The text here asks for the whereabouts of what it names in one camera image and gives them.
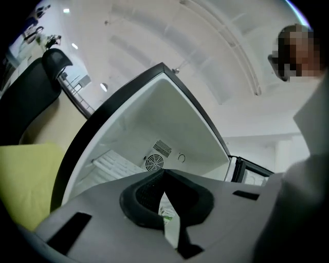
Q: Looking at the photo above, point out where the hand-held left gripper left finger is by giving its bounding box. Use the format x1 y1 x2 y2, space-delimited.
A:
120 169 167 230

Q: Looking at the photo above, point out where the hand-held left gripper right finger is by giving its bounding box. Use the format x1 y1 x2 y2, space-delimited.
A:
163 168 214 259

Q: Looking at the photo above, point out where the white wire fridge shelf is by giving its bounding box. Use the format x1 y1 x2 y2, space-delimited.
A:
91 150 146 185

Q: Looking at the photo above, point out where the black mini fridge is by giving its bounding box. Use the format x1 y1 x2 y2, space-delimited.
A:
50 62 233 214

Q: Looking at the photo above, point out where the white fridge door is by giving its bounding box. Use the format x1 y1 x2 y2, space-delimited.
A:
225 155 275 185

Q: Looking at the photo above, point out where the white green paper tag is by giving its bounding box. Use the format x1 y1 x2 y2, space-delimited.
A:
158 192 180 228

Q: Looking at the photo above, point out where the green tablecloth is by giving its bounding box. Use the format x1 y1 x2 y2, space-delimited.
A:
0 142 66 232

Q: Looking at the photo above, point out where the person's beige shirt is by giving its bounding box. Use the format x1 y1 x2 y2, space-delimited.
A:
253 77 329 263

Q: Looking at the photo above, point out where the black office chair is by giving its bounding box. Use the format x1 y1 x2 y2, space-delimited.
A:
0 48 74 146

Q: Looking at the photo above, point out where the person's head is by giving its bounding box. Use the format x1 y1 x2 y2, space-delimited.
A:
267 23 323 83

